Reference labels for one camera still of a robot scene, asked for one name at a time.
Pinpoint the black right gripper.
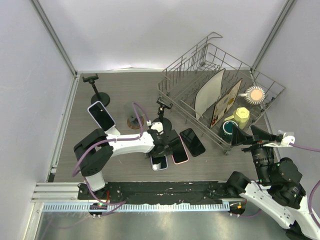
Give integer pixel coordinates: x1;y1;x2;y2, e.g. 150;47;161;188
230;123;277;183

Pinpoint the black round-base phone stand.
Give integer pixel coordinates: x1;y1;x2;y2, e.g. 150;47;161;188
152;97;173;132

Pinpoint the phone with pink case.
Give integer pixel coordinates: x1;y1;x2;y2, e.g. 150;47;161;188
171;135;189;165

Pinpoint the black phone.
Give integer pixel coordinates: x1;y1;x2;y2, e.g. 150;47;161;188
179;128;206;157

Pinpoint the black clamp phone stand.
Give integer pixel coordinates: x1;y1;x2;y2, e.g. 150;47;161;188
82;73;111;107

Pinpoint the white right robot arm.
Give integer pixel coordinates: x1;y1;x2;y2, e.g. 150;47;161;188
225;125;320;240

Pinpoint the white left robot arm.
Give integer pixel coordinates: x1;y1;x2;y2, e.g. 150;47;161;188
71;121;189;200

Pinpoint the wooden round phone stand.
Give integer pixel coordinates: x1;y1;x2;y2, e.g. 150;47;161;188
127;116;145;130

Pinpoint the white phone stand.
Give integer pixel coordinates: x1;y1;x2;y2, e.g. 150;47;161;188
104;126;121;136

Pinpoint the phone with lilac case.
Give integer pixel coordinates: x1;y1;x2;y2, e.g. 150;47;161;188
87;101;116;132

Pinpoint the yellow mug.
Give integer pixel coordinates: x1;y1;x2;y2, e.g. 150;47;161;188
224;107;250;130

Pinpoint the teal green mug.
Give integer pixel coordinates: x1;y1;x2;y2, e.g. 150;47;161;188
218;120;238;143

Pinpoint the floral square plate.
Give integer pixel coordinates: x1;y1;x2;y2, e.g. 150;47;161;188
209;78;243;128

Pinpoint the striped white mug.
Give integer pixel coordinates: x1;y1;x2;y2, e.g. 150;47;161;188
238;86;266;105

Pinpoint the plain white square plate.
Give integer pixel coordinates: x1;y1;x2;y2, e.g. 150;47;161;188
194;68;226;120

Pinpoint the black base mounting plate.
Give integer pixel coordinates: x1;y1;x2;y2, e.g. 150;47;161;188
94;181;241;205

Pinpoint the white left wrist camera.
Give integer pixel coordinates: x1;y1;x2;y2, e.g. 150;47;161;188
146;120;165;135

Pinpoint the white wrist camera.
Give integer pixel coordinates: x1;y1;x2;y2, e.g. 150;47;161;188
146;120;165;135
263;130;295;148

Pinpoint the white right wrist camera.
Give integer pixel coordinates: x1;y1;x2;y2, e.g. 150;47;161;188
263;130;295;148

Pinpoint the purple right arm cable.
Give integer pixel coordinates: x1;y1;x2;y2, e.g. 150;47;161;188
287;142;320;216

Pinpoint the grey wire dish rack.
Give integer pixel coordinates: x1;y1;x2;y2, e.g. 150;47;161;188
157;31;285;154

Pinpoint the white slotted cable duct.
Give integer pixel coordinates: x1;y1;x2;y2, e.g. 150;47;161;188
42;201;230;213

